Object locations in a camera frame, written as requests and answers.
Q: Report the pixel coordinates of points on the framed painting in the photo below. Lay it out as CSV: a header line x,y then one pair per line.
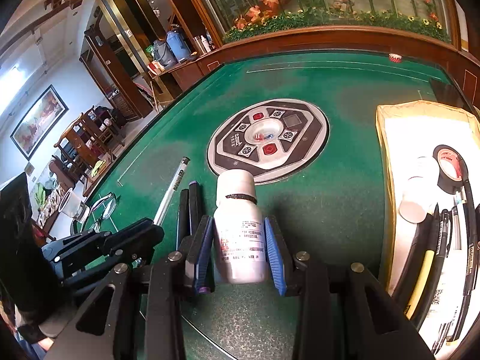
x,y
39,122

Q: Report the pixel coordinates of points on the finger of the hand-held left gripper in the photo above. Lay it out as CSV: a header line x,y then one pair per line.
x,y
75,245
138,238

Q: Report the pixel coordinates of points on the wooden display cabinet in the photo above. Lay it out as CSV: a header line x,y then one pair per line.
x,y
123,45

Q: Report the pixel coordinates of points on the round table control panel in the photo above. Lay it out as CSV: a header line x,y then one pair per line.
x,y
270,138

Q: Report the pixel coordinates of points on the clear gel pen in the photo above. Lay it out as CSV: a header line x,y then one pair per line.
x,y
172,189

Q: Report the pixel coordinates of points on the steel cup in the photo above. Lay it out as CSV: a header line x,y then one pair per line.
x,y
198,45

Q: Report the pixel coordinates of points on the eyeglasses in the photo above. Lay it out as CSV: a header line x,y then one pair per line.
x,y
103,210

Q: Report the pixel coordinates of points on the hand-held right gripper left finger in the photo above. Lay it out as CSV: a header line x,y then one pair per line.
x,y
204,249

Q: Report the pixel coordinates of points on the wooden sideboard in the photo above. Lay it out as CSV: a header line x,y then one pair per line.
x,y
187,69

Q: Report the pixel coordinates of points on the black marker with purple cap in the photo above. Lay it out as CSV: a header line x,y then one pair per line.
x,y
194,202

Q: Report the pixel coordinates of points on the wooden chair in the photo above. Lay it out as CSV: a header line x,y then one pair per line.
x,y
80,138

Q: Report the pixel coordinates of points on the long black pen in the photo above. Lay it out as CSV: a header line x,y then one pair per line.
x,y
467,183

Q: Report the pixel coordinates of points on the blue thermos flask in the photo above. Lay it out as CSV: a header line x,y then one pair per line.
x,y
179,47

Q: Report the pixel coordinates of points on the yellow pen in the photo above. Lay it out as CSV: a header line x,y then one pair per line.
x,y
422,281

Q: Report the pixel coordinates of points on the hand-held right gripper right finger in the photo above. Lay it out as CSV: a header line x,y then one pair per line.
x,y
275,257

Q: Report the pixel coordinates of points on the clear glass cup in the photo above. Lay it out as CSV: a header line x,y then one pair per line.
x,y
73,206

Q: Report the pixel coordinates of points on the small white bottle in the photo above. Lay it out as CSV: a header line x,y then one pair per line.
x,y
206,43

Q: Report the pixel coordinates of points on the red white small cap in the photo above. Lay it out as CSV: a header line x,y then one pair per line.
x,y
394,58

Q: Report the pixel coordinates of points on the grey thermos flask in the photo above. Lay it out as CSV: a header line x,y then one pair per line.
x,y
164,54

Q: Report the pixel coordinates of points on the white plastic bottle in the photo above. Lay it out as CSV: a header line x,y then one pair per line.
x,y
240,240

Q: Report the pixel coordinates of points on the black tape roll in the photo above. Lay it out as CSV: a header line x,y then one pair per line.
x,y
448,165

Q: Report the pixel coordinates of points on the yellow-rimmed white box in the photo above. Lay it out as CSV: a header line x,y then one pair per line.
x,y
405,131

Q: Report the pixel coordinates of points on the artificial flower planter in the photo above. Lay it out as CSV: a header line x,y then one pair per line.
x,y
318,7

